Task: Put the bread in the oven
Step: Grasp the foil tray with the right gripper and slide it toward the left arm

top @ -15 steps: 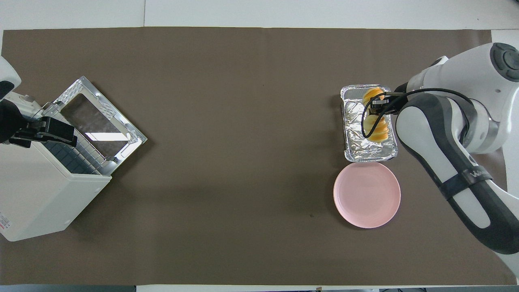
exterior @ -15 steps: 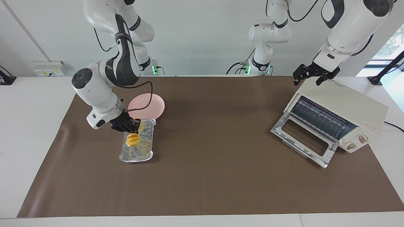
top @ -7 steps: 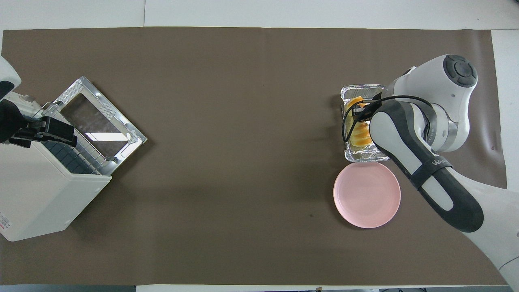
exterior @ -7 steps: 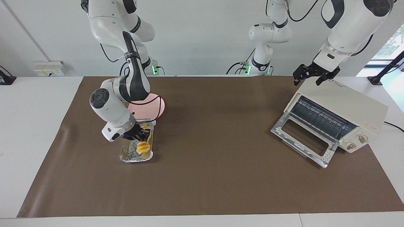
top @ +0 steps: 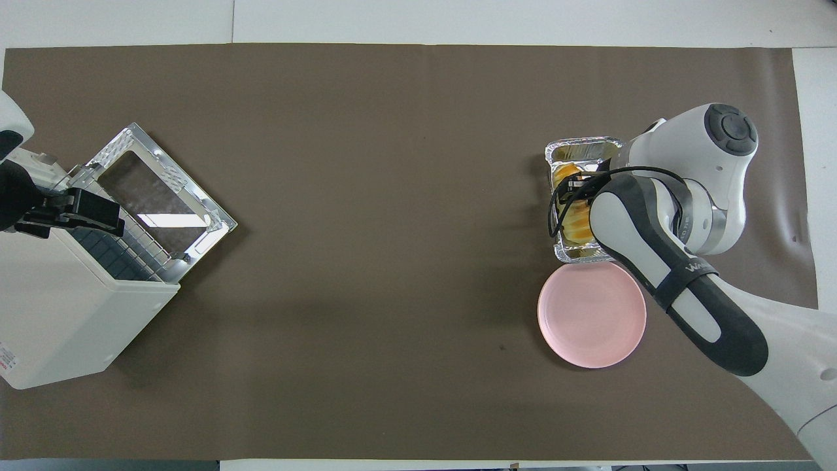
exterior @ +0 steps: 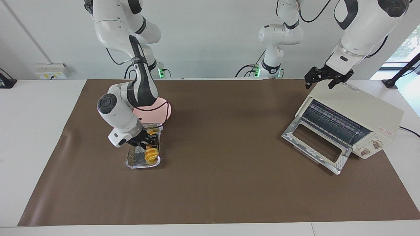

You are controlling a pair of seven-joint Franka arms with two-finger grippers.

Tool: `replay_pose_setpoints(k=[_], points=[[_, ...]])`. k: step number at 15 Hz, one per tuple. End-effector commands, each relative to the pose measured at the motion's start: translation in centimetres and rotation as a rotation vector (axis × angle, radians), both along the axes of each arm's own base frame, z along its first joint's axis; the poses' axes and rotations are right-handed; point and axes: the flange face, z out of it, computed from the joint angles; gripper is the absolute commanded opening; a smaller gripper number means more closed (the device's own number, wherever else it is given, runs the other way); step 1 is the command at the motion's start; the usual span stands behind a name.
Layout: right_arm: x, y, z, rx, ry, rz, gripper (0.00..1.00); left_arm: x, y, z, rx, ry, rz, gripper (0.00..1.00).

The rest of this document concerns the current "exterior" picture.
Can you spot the white wall socket box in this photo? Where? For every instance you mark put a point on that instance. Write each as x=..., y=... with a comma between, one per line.
x=49, y=72

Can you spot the aluminium foil baking tray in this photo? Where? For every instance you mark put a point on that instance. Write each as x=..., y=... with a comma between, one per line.
x=133, y=163

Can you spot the brown table mat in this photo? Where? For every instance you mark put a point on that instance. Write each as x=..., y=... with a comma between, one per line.
x=229, y=183

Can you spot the cream toaster oven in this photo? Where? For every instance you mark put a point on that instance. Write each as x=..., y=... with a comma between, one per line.
x=364, y=105

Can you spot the window with green view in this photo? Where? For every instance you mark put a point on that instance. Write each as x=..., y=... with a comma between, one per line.
x=408, y=46

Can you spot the cream oven knob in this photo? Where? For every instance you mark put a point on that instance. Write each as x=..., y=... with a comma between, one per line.
x=376, y=144
x=364, y=151

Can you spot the black desk clamp mount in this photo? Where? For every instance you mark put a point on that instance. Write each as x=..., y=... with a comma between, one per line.
x=6, y=82

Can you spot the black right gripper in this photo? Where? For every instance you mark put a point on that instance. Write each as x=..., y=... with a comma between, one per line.
x=142, y=139

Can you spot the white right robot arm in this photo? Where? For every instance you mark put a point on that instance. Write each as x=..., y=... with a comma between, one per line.
x=115, y=111

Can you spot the glass oven door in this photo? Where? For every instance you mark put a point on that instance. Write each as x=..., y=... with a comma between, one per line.
x=341, y=162

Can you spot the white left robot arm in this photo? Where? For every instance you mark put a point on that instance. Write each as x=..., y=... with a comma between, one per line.
x=364, y=29

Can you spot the pink round plate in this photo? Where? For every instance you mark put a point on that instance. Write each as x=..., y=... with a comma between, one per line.
x=159, y=114

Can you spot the yellow sliced bread loaf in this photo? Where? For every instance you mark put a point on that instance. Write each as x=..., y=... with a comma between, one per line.
x=151, y=156

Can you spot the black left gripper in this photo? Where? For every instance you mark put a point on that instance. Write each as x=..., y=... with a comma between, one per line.
x=323, y=73

